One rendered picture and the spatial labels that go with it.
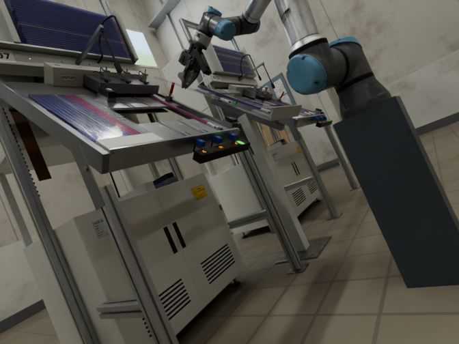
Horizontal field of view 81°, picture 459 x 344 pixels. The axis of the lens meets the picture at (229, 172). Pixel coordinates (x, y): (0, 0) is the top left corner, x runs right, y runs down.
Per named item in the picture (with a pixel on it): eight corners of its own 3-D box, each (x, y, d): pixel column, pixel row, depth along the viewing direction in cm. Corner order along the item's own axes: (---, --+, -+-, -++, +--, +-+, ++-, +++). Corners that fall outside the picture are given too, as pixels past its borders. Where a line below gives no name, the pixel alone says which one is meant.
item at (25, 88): (178, 114, 145) (180, 105, 143) (42, 123, 92) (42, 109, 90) (139, 95, 160) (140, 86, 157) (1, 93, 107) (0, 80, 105)
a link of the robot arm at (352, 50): (381, 67, 83) (363, 29, 84) (354, 76, 77) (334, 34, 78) (350, 87, 94) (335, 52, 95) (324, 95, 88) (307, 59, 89)
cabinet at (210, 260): (251, 277, 144) (204, 171, 147) (145, 390, 88) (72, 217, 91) (177, 287, 183) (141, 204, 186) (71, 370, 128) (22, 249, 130)
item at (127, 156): (235, 142, 129) (239, 128, 126) (108, 173, 76) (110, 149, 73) (233, 141, 129) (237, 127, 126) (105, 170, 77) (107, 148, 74)
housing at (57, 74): (143, 99, 158) (146, 74, 152) (53, 99, 119) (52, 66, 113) (134, 95, 162) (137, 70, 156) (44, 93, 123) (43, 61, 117)
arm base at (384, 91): (394, 97, 87) (381, 69, 87) (389, 97, 75) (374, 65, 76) (348, 119, 96) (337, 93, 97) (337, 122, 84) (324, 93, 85)
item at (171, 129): (234, 136, 128) (236, 130, 127) (106, 163, 75) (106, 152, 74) (204, 122, 136) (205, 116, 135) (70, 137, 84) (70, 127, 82)
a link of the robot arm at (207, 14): (214, 6, 111) (203, 2, 116) (202, 33, 115) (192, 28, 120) (227, 16, 117) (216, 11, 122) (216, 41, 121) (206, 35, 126)
